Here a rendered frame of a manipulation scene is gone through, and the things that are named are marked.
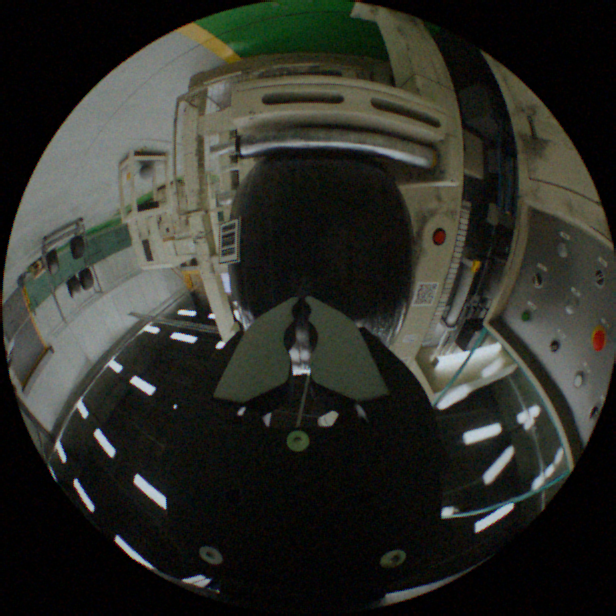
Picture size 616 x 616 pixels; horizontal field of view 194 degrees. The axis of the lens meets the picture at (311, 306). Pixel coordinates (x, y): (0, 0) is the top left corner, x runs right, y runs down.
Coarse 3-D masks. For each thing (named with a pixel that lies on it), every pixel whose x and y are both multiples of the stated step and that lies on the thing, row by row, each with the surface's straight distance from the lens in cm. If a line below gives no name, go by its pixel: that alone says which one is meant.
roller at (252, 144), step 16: (304, 128) 34; (320, 128) 34; (240, 144) 34; (256, 144) 33; (272, 144) 33; (288, 144) 32; (304, 144) 32; (320, 144) 32; (336, 144) 33; (352, 144) 33; (368, 144) 34; (384, 144) 35; (400, 144) 36; (416, 144) 39; (400, 160) 37; (416, 160) 38; (432, 160) 39
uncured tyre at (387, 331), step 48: (240, 192) 30; (288, 192) 24; (336, 192) 25; (384, 192) 27; (240, 240) 24; (288, 240) 21; (336, 240) 21; (384, 240) 23; (240, 288) 24; (288, 288) 21; (336, 288) 21; (384, 288) 23; (384, 336) 28
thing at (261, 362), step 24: (288, 312) 10; (264, 336) 9; (288, 336) 9; (240, 360) 8; (264, 360) 7; (288, 360) 7; (240, 384) 7; (264, 384) 7; (288, 384) 7; (264, 408) 7
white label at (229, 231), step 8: (240, 216) 25; (224, 224) 26; (232, 224) 25; (240, 224) 24; (224, 232) 26; (232, 232) 25; (224, 240) 26; (232, 240) 24; (224, 248) 25; (232, 248) 24; (224, 256) 25; (232, 256) 24
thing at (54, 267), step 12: (84, 228) 544; (60, 240) 585; (72, 240) 546; (48, 252) 535; (72, 252) 588; (84, 252) 550; (48, 264) 520; (48, 276) 516; (72, 276) 539; (84, 276) 534; (96, 276) 541; (72, 288) 525; (84, 288) 554; (60, 312) 520
